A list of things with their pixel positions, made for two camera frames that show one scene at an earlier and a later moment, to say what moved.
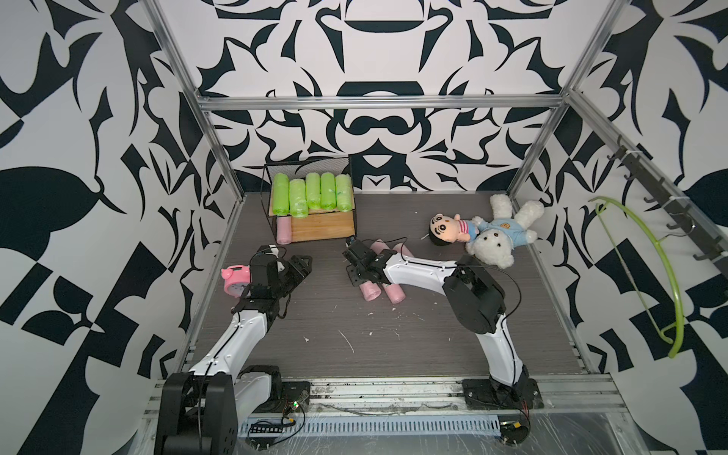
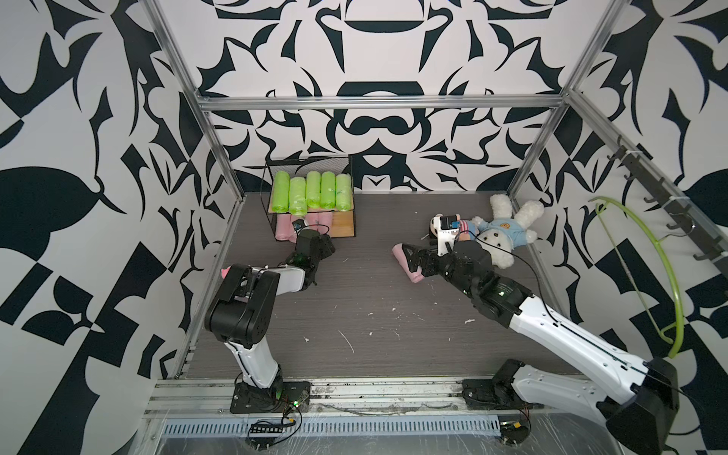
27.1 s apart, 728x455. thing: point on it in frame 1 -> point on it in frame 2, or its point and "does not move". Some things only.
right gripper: [351, 272] -> [432, 256]
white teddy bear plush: [501, 233] does not move
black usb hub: [264, 428] does not move
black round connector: [513, 433] does not move
